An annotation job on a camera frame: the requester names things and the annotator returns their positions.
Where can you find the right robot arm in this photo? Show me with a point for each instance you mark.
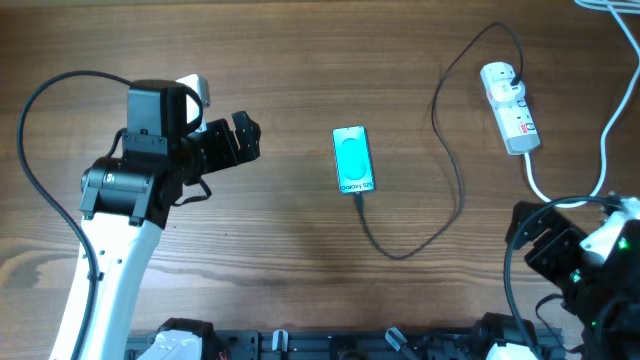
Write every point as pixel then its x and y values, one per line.
pixel 597 275

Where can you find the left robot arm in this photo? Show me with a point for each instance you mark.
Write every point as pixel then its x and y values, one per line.
pixel 126 202

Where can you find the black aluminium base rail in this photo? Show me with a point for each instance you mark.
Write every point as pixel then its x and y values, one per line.
pixel 452 343

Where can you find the white power strip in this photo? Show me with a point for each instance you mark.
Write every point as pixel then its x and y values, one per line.
pixel 515 123

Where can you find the white USB charger plug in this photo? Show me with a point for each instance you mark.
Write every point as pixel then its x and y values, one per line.
pixel 504 94

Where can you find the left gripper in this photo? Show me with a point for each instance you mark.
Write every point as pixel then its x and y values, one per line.
pixel 227 153

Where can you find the turquoise screen smartphone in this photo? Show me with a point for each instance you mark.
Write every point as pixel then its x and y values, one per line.
pixel 353 161

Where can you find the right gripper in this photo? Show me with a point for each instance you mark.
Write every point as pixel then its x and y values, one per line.
pixel 564 232

